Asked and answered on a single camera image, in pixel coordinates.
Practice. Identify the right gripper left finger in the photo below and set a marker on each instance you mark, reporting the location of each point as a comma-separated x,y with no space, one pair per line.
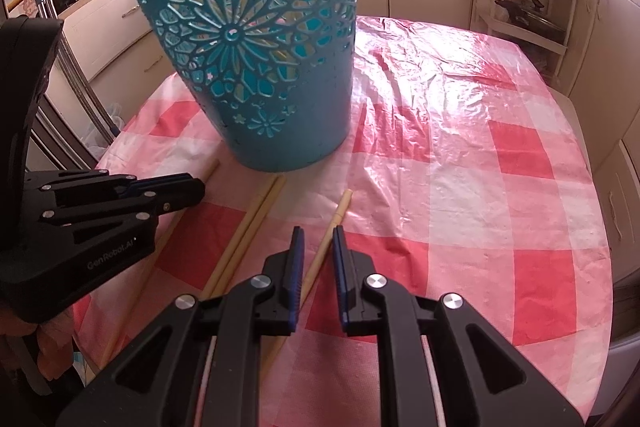
197,362

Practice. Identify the white rolling storage cart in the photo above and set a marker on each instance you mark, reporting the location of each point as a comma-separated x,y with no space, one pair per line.
540,27

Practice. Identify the wooden chopstick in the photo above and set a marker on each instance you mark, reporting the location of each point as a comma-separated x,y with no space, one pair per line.
236,237
251,232
309,278
150,266

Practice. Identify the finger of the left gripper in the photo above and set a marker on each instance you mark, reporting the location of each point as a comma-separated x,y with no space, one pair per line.
154,196
70,184

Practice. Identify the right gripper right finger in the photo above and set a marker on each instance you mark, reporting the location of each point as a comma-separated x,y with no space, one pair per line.
440,362

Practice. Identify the red white checkered tablecloth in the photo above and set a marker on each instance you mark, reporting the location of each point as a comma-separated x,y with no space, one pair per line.
465,176

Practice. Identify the teal perforated plastic basket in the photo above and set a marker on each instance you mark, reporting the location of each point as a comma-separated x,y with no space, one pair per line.
274,77

